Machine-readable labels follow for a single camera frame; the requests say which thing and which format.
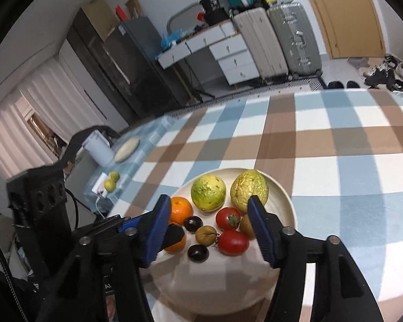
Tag wrinkled yellow fruit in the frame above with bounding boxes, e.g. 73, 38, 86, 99
230, 170, 269, 216

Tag black bag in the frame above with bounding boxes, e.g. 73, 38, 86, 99
199, 0, 231, 26

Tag black slippers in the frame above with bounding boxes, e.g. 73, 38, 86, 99
327, 80, 360, 90

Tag grey floor mat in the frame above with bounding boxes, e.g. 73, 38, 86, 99
164, 77, 323, 116

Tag white desk with drawers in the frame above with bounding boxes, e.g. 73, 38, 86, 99
157, 20, 261, 86

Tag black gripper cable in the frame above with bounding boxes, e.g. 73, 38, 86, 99
65, 189, 80, 229

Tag small dark plum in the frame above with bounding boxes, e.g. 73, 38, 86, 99
183, 216, 202, 233

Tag large cardboard box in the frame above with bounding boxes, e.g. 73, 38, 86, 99
82, 0, 122, 41

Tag white charger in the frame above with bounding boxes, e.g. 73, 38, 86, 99
92, 173, 110, 197

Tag white kettle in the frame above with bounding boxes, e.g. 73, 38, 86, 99
82, 132, 115, 167

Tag grey fridge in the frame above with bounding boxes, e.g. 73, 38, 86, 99
103, 17, 185, 115

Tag blue plastic bag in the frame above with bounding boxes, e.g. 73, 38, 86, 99
160, 30, 184, 50

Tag silver suitcase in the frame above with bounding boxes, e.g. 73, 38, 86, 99
267, 2, 324, 78

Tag white cable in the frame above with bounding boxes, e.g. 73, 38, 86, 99
95, 196, 109, 219

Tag cream oval plate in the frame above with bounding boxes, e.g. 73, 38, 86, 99
148, 168, 298, 316

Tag black chair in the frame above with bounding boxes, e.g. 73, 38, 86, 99
58, 125, 122, 175

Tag dark tall cabinet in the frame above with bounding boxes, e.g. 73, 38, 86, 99
66, 8, 138, 125

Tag small brown fruit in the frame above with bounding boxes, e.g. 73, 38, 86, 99
239, 214, 256, 240
195, 225, 218, 246

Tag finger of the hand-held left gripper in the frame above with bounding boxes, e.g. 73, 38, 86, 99
164, 225, 186, 249
72, 211, 154, 239

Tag light blue tablecloth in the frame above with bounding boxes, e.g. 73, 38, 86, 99
84, 116, 175, 216

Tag white curtain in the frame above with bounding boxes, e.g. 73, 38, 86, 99
0, 57, 107, 183

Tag grey metal tube frame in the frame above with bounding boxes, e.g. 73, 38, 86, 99
167, 3, 206, 35

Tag flat cardboard piece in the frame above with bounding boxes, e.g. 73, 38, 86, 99
125, 0, 146, 19

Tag pile of shoes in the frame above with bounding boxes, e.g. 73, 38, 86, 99
347, 53, 403, 100

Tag oval red tomato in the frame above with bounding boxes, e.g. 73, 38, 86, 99
217, 230, 250, 256

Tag wooden door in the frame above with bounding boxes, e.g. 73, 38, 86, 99
295, 0, 385, 60

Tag green yellow round fruit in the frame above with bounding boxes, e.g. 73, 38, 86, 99
191, 174, 228, 213

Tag round red tomato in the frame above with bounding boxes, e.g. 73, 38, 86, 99
215, 207, 242, 232

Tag small beige plate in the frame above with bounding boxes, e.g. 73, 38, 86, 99
114, 136, 140, 163

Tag person's left forearm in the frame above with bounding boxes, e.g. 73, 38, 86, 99
0, 265, 37, 322

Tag large dark plum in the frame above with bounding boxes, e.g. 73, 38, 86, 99
187, 244, 209, 263

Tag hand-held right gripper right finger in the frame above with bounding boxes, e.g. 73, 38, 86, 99
248, 195, 383, 322

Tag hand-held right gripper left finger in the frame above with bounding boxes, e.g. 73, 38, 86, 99
37, 195, 172, 322

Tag small orange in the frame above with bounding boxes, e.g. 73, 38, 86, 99
163, 230, 188, 254

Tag checked tablecloth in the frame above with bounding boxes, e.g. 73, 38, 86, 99
106, 89, 403, 322

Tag large orange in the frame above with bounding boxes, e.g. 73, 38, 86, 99
169, 197, 193, 225

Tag beige suitcase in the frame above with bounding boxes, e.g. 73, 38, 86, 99
232, 7, 290, 83

